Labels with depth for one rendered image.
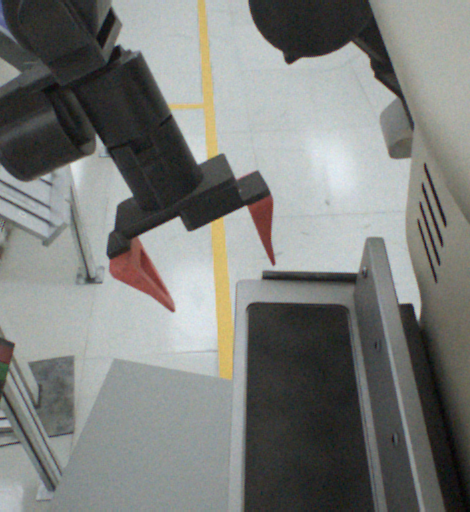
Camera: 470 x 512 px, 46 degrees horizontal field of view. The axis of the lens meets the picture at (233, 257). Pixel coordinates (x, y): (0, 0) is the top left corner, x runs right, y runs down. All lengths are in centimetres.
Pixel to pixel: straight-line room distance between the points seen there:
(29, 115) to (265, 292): 21
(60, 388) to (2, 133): 127
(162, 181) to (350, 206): 180
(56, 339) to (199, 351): 44
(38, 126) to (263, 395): 24
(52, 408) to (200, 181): 126
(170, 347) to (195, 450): 87
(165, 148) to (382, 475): 26
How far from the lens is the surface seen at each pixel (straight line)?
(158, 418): 87
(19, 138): 44
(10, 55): 154
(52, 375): 169
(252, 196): 42
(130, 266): 44
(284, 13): 36
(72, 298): 188
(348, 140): 257
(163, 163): 42
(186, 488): 82
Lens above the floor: 135
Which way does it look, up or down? 44 degrees down
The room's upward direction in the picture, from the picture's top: straight up
